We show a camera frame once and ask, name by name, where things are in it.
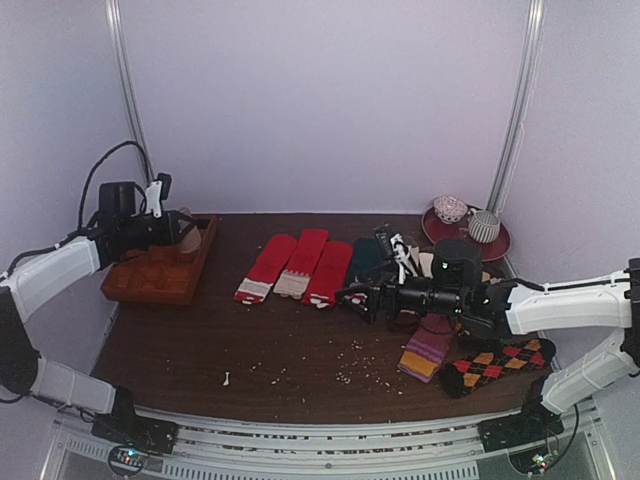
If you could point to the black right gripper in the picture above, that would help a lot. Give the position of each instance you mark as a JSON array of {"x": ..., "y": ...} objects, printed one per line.
[{"x": 375, "y": 302}]

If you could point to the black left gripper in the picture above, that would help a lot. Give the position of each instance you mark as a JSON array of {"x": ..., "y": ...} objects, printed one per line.
[{"x": 171, "y": 227}]

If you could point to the tan ribbed sock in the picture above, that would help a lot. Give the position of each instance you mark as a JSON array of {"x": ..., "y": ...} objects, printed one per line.
[{"x": 191, "y": 242}]

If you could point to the wooden compartment tray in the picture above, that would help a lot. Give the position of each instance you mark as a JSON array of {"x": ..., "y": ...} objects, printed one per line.
[{"x": 162, "y": 275}]

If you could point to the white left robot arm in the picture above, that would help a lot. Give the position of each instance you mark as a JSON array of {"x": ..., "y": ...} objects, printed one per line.
[{"x": 36, "y": 277}]

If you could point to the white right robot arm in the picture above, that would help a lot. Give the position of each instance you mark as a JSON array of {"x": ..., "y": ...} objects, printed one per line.
[{"x": 514, "y": 307}]

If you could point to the dark green monkey sock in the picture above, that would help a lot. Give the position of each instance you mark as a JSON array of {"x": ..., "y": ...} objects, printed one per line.
[{"x": 365, "y": 264}]

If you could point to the red sock spotted cuff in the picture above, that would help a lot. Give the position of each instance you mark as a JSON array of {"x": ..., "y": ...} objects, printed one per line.
[{"x": 329, "y": 275}]

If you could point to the beige brown striped sock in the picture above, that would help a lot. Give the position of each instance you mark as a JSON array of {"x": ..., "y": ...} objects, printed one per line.
[{"x": 406, "y": 257}]

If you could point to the cream short sock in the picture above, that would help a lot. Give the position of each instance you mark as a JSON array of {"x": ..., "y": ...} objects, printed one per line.
[{"x": 425, "y": 262}]

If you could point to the orange purple striped sock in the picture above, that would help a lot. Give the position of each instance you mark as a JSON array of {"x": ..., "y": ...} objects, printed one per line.
[{"x": 425, "y": 352}]

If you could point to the red sock beige cuff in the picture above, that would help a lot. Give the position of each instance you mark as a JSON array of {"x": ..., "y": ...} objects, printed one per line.
[{"x": 296, "y": 276}]

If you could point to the red round plate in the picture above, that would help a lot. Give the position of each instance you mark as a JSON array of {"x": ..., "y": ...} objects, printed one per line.
[{"x": 435, "y": 230}]

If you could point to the red sock white cuff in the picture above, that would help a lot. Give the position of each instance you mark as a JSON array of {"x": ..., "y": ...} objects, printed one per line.
[{"x": 266, "y": 270}]

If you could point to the red orange argyle sock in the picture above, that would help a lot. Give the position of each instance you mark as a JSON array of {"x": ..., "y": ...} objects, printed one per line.
[{"x": 463, "y": 376}]

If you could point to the white patterned bowl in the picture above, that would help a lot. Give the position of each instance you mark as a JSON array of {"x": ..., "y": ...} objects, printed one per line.
[{"x": 449, "y": 209}]

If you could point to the grey striped mug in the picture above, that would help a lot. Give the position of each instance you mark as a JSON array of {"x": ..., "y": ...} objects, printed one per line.
[{"x": 483, "y": 226}]

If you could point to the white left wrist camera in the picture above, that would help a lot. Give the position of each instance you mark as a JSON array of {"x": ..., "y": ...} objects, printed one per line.
[{"x": 156, "y": 193}]

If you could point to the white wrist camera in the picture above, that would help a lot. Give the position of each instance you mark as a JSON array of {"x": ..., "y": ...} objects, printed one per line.
[
  {"x": 156, "y": 193},
  {"x": 382, "y": 235}
]

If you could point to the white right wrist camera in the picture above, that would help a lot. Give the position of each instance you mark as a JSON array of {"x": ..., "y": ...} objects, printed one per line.
[{"x": 382, "y": 235}]

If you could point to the left aluminium frame post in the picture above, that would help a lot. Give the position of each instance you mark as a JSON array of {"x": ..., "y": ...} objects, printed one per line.
[{"x": 117, "y": 36}]

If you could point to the aluminium frame post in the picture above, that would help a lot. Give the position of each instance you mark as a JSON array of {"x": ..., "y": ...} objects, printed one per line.
[
  {"x": 117, "y": 36},
  {"x": 522, "y": 96}
]

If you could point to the right aluminium frame post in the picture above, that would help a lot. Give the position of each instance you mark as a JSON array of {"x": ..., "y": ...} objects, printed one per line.
[{"x": 522, "y": 96}]

